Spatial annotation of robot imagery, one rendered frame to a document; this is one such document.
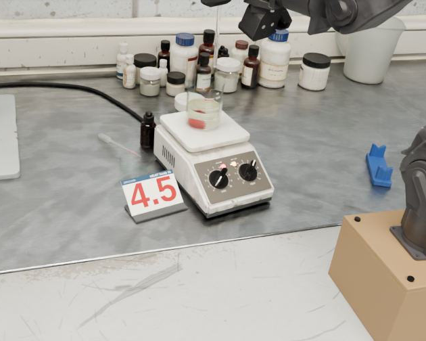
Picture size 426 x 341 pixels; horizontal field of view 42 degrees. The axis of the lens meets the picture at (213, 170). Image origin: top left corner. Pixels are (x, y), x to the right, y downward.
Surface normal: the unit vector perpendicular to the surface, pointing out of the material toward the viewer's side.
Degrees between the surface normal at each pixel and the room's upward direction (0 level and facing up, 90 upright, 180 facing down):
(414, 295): 90
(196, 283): 0
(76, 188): 0
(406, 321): 90
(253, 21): 91
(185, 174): 90
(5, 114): 0
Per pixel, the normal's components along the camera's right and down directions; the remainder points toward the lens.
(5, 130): 0.10, -0.83
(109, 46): 0.31, 0.54
